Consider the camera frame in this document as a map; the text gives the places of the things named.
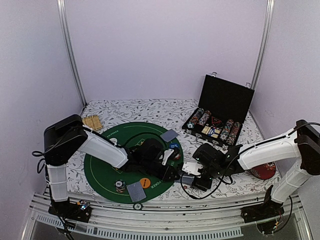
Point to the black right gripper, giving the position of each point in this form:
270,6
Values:
202,185

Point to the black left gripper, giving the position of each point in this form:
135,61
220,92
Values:
167,177

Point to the blue checked card deck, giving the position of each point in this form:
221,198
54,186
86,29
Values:
187,180

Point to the orange big blind button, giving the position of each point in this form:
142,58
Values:
145,182

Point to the blue small blind button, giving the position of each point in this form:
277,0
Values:
173,145

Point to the dealt cards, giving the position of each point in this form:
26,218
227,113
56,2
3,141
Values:
169,135
136,192

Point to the small chip stack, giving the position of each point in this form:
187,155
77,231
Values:
177,157

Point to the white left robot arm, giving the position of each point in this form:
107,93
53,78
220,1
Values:
68,136

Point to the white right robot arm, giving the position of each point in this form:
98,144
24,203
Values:
300,144

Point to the boxed card deck in case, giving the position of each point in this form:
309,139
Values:
212,131

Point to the red triangle all-in marker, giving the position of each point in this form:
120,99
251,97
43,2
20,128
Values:
215,121

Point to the red floral bowl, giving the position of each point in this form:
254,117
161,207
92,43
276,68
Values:
264,171

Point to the black poker chip case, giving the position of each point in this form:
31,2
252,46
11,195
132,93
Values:
225,100

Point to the floral white tablecloth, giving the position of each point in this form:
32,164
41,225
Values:
169,114

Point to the green round poker mat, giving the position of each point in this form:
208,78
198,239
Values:
101,176

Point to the woven bamboo tray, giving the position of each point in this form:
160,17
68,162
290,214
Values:
92,122

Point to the aluminium right corner post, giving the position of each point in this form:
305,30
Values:
270,4

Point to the aluminium corner post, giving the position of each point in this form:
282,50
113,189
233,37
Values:
270,4
62,13

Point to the aluminium left corner post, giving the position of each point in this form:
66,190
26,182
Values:
62,13

